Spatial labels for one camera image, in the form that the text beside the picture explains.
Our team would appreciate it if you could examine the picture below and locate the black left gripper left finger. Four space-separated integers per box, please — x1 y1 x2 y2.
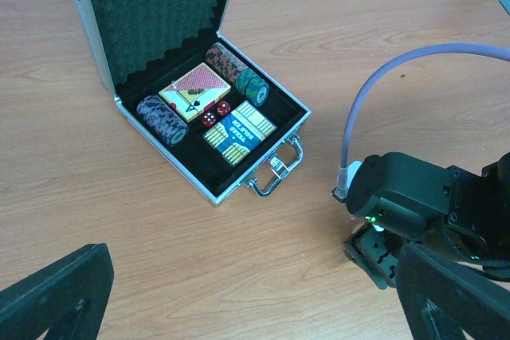
1 243 114 339

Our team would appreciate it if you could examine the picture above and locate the yellow card box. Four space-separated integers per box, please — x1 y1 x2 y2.
203 101 277 166

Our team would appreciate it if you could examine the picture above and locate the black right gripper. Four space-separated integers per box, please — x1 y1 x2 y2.
343 224 402 290

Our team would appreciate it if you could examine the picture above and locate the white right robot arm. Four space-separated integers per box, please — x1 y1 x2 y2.
332 152 509 290

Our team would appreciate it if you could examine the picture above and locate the purple chip stack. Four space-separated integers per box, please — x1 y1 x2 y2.
205 42 248 84
136 95 189 147

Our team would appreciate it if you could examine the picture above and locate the red die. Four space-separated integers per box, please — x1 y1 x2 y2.
201 111 218 128
216 100 232 117

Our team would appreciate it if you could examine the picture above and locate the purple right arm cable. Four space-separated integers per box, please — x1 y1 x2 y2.
331 42 510 201

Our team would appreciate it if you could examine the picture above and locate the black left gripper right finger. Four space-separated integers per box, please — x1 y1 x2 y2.
395 244 509 339

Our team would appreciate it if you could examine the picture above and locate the aluminium poker case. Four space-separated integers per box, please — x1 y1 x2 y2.
73 0 311 205

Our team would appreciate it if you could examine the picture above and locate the blue chip stack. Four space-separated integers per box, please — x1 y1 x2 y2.
234 68 259 96
245 77 269 107

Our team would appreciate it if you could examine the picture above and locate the red playing card deck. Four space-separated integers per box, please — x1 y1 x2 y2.
158 63 231 123

